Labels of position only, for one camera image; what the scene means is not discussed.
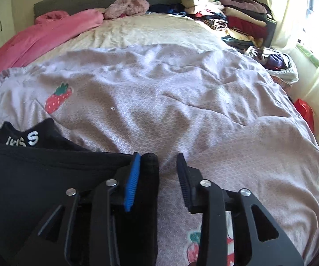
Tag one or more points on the pink quilt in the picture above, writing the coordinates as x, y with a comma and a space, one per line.
23, 44

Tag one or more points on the dark blue clothes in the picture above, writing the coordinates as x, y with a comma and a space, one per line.
167, 8

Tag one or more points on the dark storage box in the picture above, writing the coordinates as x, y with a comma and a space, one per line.
270, 33

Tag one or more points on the cream curtain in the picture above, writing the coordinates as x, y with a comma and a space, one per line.
287, 11

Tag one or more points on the black sweater with orange patches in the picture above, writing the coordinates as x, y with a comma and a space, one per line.
23, 171

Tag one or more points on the beige bed sheet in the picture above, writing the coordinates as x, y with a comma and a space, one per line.
148, 30

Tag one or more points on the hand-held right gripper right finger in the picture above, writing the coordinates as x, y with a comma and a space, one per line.
183, 177

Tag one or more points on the strawberry print lilac blanket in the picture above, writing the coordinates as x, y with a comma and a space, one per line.
176, 102

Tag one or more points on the white plastic bag of clothes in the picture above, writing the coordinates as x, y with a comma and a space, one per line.
278, 63

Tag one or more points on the pink fluffy garment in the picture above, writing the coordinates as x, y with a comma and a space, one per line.
128, 7

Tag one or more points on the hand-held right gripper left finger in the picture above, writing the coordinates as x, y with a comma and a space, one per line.
131, 183

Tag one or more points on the red bag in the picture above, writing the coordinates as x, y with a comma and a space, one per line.
305, 112

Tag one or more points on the pile of folded clothes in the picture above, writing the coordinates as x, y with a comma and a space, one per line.
231, 13

